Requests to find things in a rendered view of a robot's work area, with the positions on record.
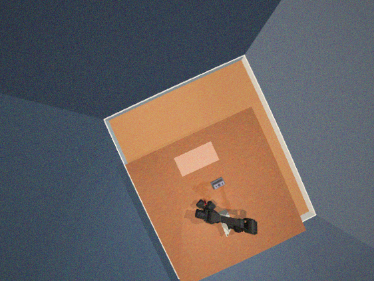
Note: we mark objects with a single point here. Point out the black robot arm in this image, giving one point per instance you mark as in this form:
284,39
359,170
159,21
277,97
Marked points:
211,216

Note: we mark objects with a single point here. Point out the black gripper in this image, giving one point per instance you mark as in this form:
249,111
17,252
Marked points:
200,204

